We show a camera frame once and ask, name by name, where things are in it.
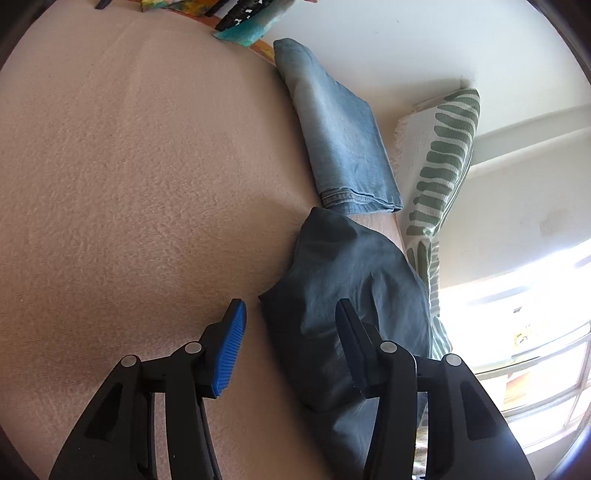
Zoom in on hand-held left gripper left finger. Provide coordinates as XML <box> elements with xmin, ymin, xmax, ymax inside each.
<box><xmin>48</xmin><ymin>299</ymin><xmax>247</xmax><ymax>480</ymax></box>

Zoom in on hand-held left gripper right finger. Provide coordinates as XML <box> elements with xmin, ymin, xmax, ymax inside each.
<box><xmin>335</xmin><ymin>298</ymin><xmax>536</xmax><ymax>480</ymax></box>

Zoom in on dark blue pants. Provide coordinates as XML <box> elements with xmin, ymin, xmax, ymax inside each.
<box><xmin>257</xmin><ymin>207</ymin><xmax>433</xmax><ymax>480</ymax></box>

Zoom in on green striped white pillow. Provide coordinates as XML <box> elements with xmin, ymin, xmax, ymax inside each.
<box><xmin>405</xmin><ymin>235</ymin><xmax>456</xmax><ymax>366</ymax></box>
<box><xmin>392</xmin><ymin>88</ymin><xmax>481</xmax><ymax>239</ymax></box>

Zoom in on beige blanket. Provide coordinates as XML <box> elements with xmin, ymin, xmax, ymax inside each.
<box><xmin>0</xmin><ymin>4</ymin><xmax>407</xmax><ymax>480</ymax></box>

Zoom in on folded light blue jeans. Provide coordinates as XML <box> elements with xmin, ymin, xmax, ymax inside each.
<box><xmin>273</xmin><ymin>38</ymin><xmax>404</xmax><ymax>216</ymax></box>

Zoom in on orange patterned mattress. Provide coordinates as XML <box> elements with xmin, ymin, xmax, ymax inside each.
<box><xmin>247</xmin><ymin>38</ymin><xmax>279</xmax><ymax>63</ymax></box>

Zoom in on teal cloth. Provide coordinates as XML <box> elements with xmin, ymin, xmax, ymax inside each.
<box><xmin>212</xmin><ymin>0</ymin><xmax>297</xmax><ymax>48</ymax></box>

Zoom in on white window frame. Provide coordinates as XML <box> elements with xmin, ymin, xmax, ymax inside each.
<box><xmin>438</xmin><ymin>240</ymin><xmax>591</xmax><ymax>455</ymax></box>

